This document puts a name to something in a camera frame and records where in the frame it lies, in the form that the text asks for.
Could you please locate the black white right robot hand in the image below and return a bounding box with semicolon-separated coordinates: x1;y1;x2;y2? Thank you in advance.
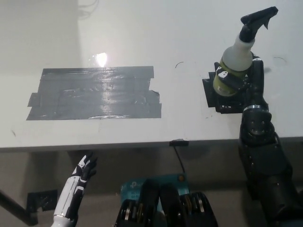
214;50;269;110

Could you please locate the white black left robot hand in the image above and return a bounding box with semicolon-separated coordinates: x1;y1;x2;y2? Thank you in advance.
53;152;98;220

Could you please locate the translucent spray bottle black trigger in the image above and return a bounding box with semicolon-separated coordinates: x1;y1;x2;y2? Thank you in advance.
212;6;279;97

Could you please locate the black ribbed robot torso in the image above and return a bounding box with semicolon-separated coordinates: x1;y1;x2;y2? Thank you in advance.
115;178;219;227

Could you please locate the black tape square patch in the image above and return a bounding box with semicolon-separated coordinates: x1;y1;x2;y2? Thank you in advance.
202;70;247;115

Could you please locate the black diagonal table leg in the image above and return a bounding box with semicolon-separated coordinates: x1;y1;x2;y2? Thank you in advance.
0;186;39;226

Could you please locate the teal router box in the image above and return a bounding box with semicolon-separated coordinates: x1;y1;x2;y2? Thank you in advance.
120;174;191;211

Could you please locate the small black tape strip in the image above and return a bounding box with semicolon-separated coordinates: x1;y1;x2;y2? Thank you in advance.
169;139;190;146

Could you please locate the grey duct tape patch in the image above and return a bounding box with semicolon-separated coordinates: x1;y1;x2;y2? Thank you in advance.
26;66;162;122

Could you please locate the thin black cable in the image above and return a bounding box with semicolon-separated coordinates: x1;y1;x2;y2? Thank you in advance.
173;144;186;174

